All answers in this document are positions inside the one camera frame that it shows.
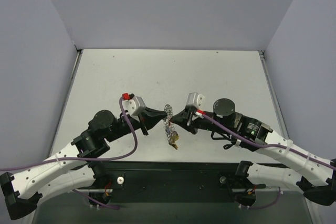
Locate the large metal keyring band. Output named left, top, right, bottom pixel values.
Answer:
left=163, top=104, right=176, bottom=141

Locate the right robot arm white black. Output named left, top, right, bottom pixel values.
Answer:
left=170, top=93, right=335, bottom=206

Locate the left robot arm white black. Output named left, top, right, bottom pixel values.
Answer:
left=1, top=108, right=167, bottom=220

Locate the yellow key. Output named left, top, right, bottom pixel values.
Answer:
left=168, top=131, right=179, bottom=150

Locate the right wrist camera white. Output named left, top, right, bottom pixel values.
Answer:
left=186, top=92, right=206, bottom=111

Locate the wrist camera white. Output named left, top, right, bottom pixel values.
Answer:
left=186, top=92, right=206, bottom=111
left=122, top=93, right=146, bottom=116

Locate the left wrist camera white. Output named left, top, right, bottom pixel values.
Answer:
left=122, top=93, right=146, bottom=116

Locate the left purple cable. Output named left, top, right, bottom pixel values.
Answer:
left=0, top=97, right=139, bottom=209

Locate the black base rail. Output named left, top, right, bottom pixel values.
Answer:
left=81, top=161, right=266, bottom=205

